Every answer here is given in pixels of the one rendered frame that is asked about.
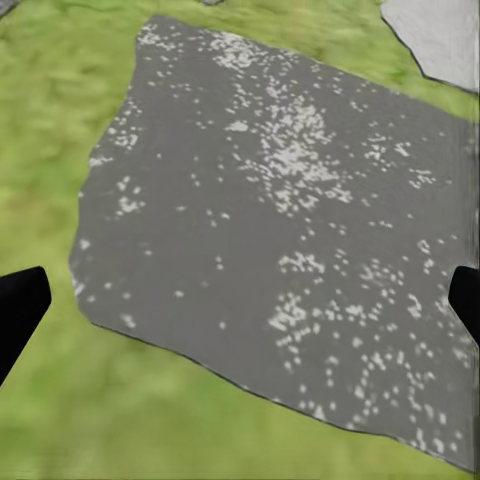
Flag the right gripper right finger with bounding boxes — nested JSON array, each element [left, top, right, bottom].
[[448, 265, 480, 347]]

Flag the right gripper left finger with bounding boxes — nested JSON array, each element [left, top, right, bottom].
[[0, 266, 52, 386]]

